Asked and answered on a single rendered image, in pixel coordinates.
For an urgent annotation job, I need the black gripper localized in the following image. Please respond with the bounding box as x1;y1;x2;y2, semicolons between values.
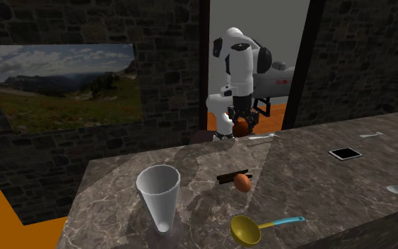
227;95;260;136

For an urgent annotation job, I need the orange-brown ball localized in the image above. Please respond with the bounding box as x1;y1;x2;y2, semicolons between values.
233;118;252;138

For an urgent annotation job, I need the grey appliance on black legs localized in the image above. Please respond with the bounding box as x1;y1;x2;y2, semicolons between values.
252;61;295;117

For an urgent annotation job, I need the dark brown flat stick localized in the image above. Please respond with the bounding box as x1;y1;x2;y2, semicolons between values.
216;168;254;185

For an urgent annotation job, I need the brown egg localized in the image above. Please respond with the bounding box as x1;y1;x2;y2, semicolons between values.
233;173;252;194

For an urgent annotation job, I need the tall white cup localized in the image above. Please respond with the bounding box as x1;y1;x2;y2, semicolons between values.
135;164;182;236

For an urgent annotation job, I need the black tablet with white frame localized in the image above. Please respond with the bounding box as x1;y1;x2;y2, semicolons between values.
327;146;363;161

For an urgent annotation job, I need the yellow ladle with blue handle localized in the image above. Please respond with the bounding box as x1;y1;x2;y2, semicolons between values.
230;215;306;248

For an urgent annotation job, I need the landscape wall picture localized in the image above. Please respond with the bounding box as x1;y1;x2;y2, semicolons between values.
0;43;144;136

